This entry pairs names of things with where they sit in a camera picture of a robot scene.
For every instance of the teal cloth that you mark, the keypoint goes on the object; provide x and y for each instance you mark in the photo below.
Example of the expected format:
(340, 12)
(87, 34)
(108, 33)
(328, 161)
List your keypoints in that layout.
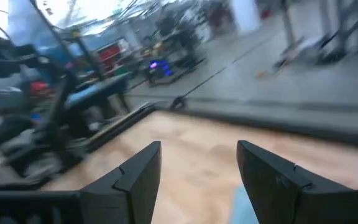
(241, 208)

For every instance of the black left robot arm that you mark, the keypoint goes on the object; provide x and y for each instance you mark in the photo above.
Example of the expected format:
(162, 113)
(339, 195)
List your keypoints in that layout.
(2, 65)

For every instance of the blue table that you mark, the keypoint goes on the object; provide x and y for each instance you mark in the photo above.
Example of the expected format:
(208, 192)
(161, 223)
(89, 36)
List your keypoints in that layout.
(95, 91)

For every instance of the red cabinet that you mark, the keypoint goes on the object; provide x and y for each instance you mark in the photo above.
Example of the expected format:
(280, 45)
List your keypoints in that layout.
(109, 54)

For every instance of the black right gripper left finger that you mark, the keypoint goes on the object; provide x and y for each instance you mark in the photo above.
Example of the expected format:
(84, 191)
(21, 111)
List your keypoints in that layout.
(129, 193)

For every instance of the black table edge rail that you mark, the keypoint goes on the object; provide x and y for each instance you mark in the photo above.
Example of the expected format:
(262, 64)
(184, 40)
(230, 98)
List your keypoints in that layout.
(259, 121)

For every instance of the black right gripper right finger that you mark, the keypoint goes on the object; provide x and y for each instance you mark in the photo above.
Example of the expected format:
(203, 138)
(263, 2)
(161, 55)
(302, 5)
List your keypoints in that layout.
(278, 193)

